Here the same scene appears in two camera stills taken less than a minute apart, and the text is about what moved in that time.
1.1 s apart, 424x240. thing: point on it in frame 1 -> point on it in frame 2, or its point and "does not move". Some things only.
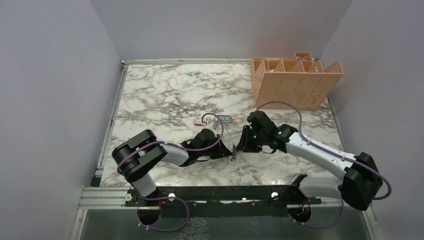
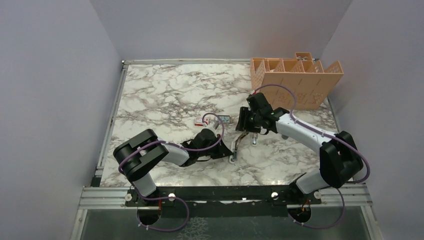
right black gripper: x=245 y=144 -> x=242 y=123
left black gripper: x=221 y=151 does not move
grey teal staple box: x=224 y=119 does not move
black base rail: x=271 y=201 does not move
